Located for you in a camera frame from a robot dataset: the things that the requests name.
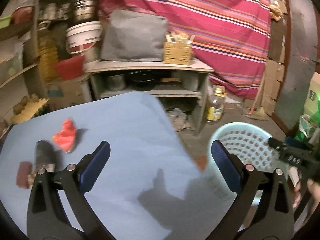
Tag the maroon scouring pad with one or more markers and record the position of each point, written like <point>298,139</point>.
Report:
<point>24,170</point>

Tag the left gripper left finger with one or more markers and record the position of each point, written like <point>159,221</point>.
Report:
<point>57,206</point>

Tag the yellow egg tray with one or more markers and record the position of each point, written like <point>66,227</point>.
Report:
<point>31,109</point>

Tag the grey fabric bag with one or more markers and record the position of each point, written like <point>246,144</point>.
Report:
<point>134,36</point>

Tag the pink striped blanket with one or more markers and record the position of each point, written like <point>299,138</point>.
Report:
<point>231,36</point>

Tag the red plastic tub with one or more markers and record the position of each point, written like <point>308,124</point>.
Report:
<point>71,68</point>

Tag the low wooden shelf unit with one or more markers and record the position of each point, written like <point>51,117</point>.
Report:
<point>177,86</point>

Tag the cardboard box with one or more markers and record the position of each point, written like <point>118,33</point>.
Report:
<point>63,94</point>

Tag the light blue mesh trash basket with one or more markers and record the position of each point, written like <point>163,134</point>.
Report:
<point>250,144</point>

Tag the steel cooking pot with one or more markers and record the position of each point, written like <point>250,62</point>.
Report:
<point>84,11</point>

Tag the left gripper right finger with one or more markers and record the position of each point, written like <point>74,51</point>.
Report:
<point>273,218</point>

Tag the yellow woven basket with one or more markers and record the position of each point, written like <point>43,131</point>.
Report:
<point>178,48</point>

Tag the red wrapper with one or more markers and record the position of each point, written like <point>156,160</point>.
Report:
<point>66,137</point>

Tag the tall wall shelf unit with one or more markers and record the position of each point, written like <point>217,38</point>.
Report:
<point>20,71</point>

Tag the straw broom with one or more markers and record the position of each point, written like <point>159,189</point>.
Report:
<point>257,112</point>

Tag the white red plastic bucket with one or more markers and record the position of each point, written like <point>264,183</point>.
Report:
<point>83,37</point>

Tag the black ridged plastic wrapper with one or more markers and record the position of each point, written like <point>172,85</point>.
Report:
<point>45,156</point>

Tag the cooking oil bottle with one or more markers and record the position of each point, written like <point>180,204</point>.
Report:
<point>216,104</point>

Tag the green trash bin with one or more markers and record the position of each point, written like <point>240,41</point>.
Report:
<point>307,127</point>

